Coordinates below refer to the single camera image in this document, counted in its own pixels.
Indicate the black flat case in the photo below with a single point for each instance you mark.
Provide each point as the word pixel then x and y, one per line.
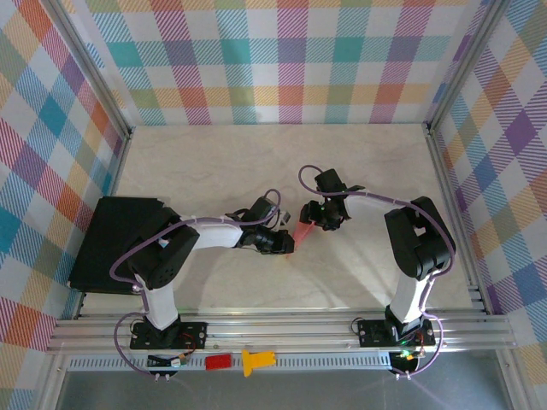
pixel 107 230

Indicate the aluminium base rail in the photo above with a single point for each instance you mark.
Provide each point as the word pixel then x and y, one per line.
pixel 278 326

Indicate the silver round knob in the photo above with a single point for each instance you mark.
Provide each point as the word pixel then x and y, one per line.
pixel 136 289

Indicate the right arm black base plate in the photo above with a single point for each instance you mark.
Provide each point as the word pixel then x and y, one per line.
pixel 369 333

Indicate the pink paper sheet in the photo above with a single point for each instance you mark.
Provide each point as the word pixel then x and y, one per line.
pixel 304 232

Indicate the green white connector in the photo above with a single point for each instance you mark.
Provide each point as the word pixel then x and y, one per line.
pixel 180 361

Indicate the yellow plastic tool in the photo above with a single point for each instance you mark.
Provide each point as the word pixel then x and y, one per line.
pixel 252 361

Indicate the aluminium side rail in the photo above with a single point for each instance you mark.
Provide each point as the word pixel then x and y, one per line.
pixel 116 171
pixel 441 171

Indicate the red plastic block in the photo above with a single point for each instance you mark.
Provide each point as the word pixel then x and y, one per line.
pixel 219 361

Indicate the small green circuit board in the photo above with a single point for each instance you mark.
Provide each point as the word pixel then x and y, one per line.
pixel 404 354

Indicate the black round disc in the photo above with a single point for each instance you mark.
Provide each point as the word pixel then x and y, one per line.
pixel 406 366

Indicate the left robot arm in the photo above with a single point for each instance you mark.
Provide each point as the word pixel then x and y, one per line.
pixel 162 303

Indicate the aluminium frame leg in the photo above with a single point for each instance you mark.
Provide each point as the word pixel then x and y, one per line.
pixel 49 384
pixel 513 384

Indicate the aluminium corner post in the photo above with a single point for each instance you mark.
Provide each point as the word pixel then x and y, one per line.
pixel 463 64
pixel 87 64

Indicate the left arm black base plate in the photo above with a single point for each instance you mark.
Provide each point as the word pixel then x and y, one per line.
pixel 196 333

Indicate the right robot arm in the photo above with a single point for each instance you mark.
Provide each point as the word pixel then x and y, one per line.
pixel 408 299

